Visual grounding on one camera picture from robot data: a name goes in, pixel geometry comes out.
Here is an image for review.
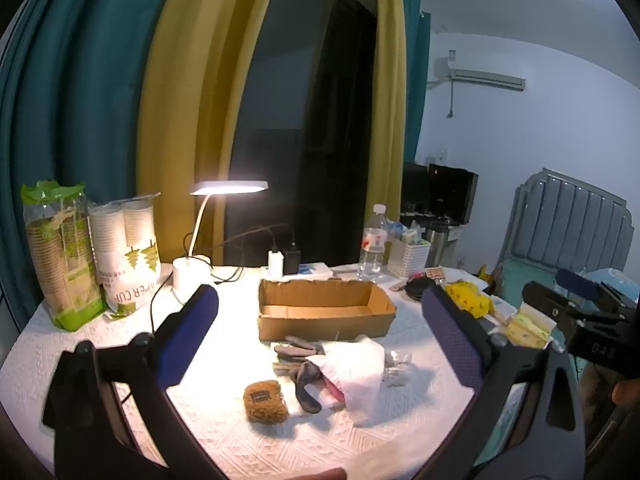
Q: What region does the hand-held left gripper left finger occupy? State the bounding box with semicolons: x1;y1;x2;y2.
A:
42;284;226;480

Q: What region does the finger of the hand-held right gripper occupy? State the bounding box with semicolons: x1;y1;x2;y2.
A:
522;281;621;318
556;268;638;306

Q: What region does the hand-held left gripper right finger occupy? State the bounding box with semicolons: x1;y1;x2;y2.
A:
422;287;586;480

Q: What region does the avocado print tissue pack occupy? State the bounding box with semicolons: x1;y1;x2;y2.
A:
506;309;557;350

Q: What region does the white towel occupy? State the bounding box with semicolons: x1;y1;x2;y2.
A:
310;337;387;428

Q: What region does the dark grey sock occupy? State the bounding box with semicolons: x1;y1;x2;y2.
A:
292;362;346;415

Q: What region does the cardboard box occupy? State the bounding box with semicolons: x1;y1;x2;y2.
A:
257;279;397;343

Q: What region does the person's right hand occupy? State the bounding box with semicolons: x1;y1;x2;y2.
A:
614;379;640;406

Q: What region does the person's left hand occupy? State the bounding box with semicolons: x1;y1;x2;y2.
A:
280;467;347;480

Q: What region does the yellow printed bag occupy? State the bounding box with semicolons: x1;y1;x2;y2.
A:
444;282;493;318

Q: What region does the teal bed sheet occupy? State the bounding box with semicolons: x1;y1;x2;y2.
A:
497;257;640;311

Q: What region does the black round case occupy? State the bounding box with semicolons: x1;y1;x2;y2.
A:
405;277;438;303

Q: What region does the white paper bag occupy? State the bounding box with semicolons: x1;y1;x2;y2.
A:
444;266;490;292

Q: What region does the grey padded headboard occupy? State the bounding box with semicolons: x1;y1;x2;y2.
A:
507;168;636;273

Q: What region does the white desk lamp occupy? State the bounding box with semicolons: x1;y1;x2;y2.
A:
172;180;269;304

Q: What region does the clear plastic wrapper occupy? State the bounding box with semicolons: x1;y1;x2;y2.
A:
384;350;416;388

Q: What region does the white plastic basket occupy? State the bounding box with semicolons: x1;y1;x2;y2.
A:
387;235;432;278

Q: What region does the steel thermos cup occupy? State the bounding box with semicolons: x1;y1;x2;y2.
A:
425;221;453;268

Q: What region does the white paper cups pack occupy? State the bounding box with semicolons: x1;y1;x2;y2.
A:
89;192;162;318

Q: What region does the bundle of small packets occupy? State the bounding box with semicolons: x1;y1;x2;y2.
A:
387;219;427;247

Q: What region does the clear water bottle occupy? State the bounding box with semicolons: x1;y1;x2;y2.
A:
356;203;389;282

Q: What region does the black computer monitor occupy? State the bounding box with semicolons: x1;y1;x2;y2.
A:
402;161;430;216
427;162;479;225

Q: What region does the white blue box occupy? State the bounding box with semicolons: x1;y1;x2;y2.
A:
300;262;333;281

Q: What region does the brown paper cups green pack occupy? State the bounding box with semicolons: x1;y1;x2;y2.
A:
21;180;108;332

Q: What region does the white air conditioner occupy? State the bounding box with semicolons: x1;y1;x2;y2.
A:
432;56;527;92

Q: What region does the dark glass window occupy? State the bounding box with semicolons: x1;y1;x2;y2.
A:
225;0;378;268

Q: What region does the narrow teal curtain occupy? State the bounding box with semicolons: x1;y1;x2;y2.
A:
400;0;432;163

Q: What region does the wide yellow curtain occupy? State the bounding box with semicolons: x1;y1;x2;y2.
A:
136;0;286;267

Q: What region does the wide teal curtain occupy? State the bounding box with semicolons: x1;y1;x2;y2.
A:
0;0;186;331

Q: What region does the narrow yellow curtain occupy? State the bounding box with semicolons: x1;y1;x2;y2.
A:
370;0;407;241

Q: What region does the black cable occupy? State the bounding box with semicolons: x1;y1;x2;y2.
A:
150;224;297;333

